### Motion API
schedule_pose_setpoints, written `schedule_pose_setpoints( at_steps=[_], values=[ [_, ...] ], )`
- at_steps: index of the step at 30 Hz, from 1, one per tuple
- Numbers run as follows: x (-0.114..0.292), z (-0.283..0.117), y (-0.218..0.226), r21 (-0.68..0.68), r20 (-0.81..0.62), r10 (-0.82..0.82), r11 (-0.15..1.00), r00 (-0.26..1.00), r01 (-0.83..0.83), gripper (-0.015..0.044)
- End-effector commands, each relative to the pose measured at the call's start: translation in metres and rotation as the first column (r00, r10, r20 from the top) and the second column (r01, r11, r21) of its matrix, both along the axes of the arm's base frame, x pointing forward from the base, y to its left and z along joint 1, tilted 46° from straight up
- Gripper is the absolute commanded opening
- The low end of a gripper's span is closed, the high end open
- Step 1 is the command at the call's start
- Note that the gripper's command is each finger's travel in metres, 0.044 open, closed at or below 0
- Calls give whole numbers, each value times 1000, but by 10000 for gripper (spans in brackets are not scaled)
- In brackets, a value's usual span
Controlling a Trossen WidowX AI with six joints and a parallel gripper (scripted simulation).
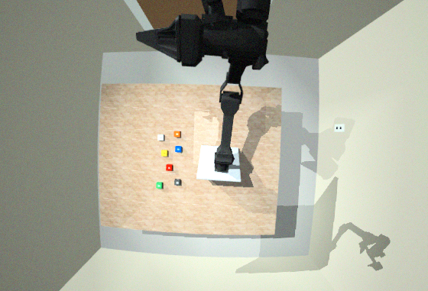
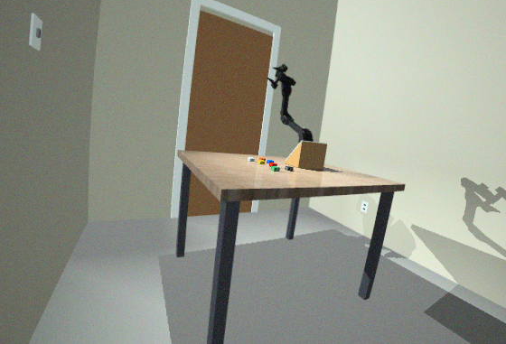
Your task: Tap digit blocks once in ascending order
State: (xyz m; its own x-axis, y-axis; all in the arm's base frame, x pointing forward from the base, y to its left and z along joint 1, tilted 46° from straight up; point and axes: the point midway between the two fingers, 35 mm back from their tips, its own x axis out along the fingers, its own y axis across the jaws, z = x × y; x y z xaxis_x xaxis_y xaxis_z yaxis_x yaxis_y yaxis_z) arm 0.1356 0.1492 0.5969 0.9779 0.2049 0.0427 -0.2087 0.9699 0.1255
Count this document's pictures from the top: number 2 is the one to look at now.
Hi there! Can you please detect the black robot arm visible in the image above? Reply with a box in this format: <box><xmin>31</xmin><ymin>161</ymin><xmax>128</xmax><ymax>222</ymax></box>
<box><xmin>280</xmin><ymin>77</ymin><xmax>313</xmax><ymax>144</ymax></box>

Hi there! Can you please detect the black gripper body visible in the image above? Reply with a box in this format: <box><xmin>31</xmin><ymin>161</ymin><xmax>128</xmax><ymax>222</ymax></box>
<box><xmin>271</xmin><ymin>64</ymin><xmax>288</xmax><ymax>89</ymax></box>

